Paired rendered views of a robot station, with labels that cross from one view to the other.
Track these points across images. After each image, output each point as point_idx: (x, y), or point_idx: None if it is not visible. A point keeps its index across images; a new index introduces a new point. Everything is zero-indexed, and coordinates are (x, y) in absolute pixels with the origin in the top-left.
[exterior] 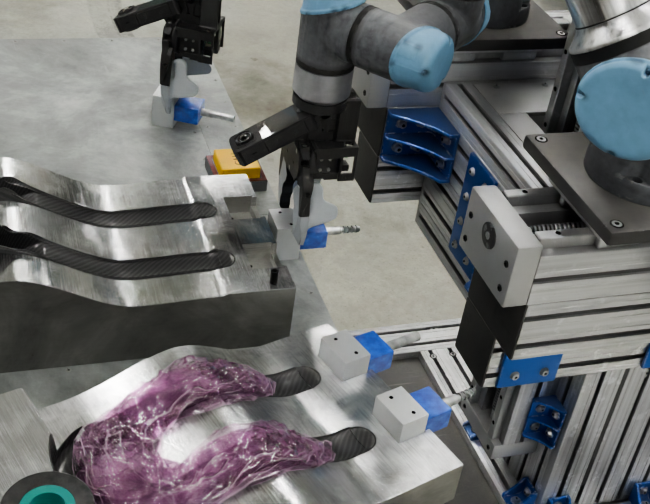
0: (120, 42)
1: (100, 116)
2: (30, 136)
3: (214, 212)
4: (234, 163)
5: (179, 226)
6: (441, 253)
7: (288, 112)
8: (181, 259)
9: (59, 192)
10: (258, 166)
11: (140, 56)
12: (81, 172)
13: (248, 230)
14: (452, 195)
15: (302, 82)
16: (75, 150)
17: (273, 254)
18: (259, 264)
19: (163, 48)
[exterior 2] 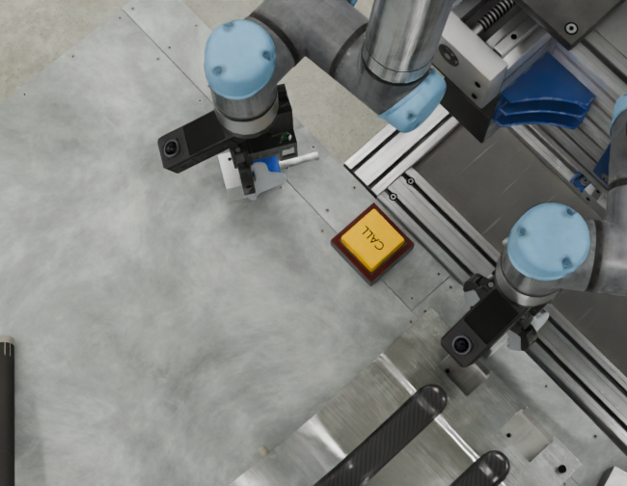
0: (84, 54)
1: (170, 222)
2: (131, 308)
3: (443, 394)
4: (376, 250)
5: (426, 437)
6: (578, 164)
7: (497, 300)
8: (458, 484)
9: (303, 477)
10: (401, 238)
11: (125, 69)
12: (224, 337)
13: (491, 404)
14: (589, 133)
15: (522, 300)
16: (191, 302)
17: (525, 413)
18: (514, 426)
19: (241, 175)
